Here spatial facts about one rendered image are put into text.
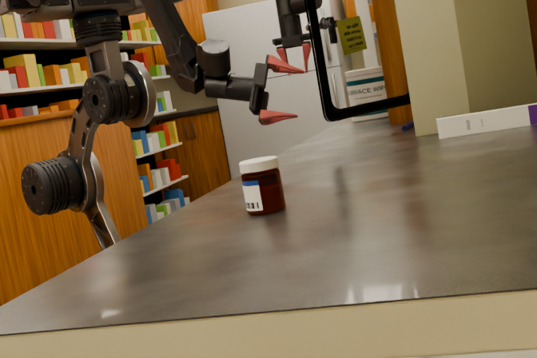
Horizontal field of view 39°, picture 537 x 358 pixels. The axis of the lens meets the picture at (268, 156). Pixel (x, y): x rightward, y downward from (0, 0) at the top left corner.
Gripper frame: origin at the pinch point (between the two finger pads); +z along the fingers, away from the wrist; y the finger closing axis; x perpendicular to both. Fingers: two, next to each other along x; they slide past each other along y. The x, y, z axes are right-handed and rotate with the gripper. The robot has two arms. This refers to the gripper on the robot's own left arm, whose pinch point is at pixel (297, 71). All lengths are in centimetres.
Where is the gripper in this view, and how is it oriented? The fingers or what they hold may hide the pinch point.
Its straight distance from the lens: 201.3
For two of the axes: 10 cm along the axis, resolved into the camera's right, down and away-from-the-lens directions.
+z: 1.6, 9.9, 0.6
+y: 9.8, -1.5, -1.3
